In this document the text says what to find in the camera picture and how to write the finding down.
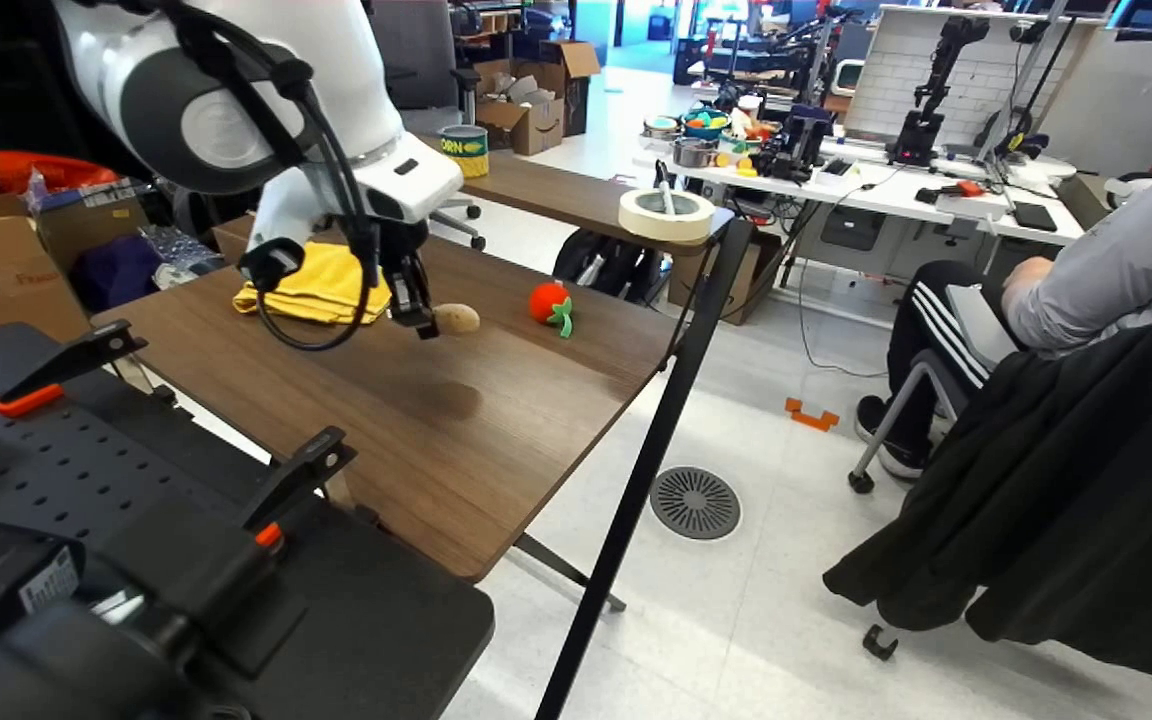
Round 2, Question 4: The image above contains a green yellow tin can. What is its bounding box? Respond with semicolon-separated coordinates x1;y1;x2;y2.
436;119;492;184

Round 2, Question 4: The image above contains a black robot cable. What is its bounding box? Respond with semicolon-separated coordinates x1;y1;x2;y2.
159;0;398;356

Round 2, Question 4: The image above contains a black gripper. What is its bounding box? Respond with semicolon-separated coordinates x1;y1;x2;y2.
350;216;443;339

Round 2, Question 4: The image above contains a black table leg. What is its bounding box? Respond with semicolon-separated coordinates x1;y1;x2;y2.
507;529;630;615

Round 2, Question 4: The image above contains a black clamp orange handle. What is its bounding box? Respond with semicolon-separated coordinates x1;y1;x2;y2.
151;426;358;655
0;315;151;419

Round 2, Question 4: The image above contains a red tomato toy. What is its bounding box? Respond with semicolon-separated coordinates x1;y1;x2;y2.
522;276;579;339

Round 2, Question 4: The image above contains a yellow cloth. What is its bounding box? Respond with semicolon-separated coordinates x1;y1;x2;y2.
228;238;398;334

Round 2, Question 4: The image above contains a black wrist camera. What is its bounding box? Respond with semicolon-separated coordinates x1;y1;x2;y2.
236;238;307;298

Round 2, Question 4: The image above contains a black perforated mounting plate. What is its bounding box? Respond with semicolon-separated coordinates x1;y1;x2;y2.
0;319;500;720

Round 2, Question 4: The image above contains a seated person grey shirt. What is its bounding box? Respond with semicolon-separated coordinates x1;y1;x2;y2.
853;146;1152;485

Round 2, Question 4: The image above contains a cluttered white desk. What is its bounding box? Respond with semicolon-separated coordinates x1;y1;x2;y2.
641;113;1088;244

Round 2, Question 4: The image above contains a white grid panel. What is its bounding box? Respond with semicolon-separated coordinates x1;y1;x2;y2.
843;5;1071;146

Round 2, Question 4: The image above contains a wooden side table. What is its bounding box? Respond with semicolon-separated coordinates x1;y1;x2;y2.
458;146;735;257

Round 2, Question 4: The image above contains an orange bag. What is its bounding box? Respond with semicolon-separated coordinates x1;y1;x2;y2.
0;146;120;197

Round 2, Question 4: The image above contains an open cardboard box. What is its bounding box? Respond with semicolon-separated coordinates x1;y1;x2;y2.
471;42;605;157

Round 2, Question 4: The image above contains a small orange floor bracket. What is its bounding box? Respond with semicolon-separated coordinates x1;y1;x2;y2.
785;396;843;435

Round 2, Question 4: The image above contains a black draped office chair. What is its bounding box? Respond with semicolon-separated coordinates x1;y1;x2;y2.
819;326;1152;720

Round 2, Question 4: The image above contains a black slanted pole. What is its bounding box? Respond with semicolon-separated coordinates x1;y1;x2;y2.
530;213;757;720

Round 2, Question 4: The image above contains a round floor drain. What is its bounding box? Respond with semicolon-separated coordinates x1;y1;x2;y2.
646;463;745;543

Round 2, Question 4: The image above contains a black tripod stand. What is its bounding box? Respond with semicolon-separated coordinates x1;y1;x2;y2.
973;11;1088;164

